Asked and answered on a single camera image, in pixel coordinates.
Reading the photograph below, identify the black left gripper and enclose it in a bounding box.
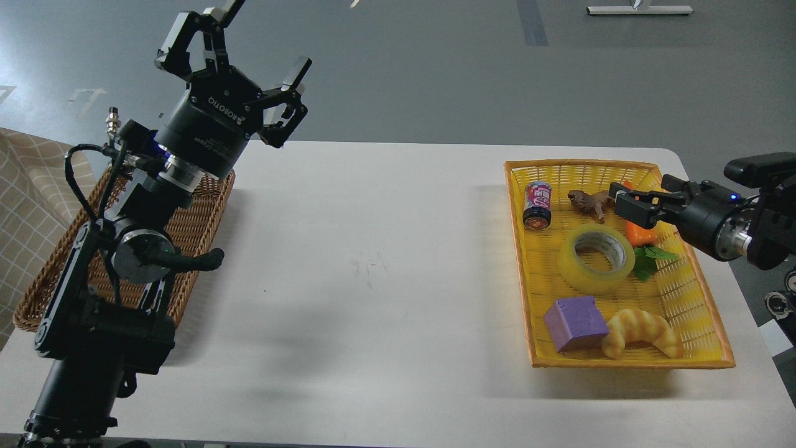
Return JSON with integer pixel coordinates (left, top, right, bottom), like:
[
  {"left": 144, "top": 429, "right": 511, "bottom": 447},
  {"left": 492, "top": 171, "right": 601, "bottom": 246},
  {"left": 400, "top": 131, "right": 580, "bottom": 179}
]
[{"left": 154, "top": 0, "right": 313, "bottom": 180}]

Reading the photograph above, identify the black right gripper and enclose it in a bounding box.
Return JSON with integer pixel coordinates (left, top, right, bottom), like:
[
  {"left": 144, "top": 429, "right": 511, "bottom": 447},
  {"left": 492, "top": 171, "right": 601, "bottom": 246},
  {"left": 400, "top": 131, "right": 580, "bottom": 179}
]
[{"left": 609, "top": 175, "right": 747, "bottom": 261}]

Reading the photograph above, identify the yellow tape roll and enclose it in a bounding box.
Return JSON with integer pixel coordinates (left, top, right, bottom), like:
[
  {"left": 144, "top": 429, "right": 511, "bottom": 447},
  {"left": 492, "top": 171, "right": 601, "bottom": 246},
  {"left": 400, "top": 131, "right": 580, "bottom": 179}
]
[{"left": 557, "top": 223, "right": 635, "bottom": 296}]

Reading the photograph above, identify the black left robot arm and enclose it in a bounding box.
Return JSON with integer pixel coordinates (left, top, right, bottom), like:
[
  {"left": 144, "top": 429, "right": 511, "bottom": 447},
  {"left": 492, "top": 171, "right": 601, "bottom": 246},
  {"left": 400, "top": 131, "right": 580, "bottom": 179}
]
[{"left": 17, "top": 1, "right": 312, "bottom": 447}]

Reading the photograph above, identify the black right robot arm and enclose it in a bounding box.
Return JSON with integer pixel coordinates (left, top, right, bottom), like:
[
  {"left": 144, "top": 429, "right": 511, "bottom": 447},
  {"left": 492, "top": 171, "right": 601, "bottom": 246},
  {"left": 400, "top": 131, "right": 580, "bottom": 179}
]
[{"left": 609, "top": 151, "right": 795, "bottom": 271}]

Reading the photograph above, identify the orange toy carrot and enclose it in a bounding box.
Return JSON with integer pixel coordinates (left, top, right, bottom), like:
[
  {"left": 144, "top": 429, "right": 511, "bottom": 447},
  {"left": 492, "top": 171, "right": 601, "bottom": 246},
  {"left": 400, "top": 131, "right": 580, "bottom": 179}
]
[{"left": 623, "top": 180, "right": 680, "bottom": 281}]

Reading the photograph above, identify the brown toy animal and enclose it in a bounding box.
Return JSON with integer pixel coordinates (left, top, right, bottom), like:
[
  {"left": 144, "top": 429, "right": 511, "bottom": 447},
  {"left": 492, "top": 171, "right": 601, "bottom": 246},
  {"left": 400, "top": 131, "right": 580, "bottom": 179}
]
[{"left": 567, "top": 190, "right": 615, "bottom": 225}]

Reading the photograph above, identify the yellow plastic basket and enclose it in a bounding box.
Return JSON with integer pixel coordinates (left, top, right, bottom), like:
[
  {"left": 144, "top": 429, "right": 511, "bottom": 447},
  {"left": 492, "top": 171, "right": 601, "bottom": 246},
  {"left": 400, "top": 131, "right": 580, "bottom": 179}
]
[{"left": 505, "top": 159, "right": 736, "bottom": 370}]

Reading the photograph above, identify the small drink can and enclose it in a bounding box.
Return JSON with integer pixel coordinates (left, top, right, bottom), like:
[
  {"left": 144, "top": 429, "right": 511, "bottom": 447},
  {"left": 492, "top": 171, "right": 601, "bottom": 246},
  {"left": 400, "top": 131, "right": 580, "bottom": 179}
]
[{"left": 522, "top": 180, "right": 552, "bottom": 230}]

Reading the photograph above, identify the toy croissant bread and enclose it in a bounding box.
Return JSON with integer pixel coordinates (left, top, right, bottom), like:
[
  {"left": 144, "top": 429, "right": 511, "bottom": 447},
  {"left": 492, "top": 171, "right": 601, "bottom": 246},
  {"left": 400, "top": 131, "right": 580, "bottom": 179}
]
[{"left": 601, "top": 308, "right": 685, "bottom": 359}]

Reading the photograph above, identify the brown wicker basket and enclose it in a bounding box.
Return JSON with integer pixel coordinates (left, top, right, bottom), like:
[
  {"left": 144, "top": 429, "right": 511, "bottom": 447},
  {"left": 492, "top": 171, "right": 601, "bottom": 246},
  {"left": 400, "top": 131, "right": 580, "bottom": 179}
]
[{"left": 12, "top": 168, "right": 236, "bottom": 332}]

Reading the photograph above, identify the purple foam block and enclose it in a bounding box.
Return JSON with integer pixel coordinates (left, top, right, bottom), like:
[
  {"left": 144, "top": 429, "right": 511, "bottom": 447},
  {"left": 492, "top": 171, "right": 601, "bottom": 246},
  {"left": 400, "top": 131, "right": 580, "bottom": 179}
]
[{"left": 544, "top": 296, "right": 609, "bottom": 353}]

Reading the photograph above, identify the beige checkered cloth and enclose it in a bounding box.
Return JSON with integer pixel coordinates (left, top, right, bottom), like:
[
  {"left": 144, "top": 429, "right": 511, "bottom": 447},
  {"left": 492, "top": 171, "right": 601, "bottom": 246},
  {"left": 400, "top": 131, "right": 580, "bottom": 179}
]
[{"left": 1, "top": 128, "right": 80, "bottom": 347}]

